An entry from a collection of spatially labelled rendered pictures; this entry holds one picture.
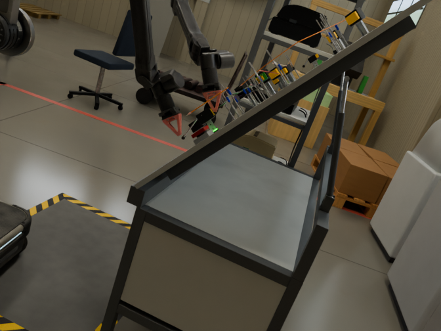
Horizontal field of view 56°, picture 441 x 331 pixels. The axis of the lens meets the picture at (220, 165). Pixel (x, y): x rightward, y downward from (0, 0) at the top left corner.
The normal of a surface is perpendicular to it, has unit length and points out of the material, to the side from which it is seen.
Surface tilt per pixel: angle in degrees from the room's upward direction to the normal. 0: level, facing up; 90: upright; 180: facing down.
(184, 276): 90
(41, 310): 0
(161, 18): 74
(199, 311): 90
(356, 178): 90
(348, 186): 90
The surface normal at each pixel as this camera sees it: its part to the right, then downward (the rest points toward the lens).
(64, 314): 0.32, -0.89
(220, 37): -0.13, 0.30
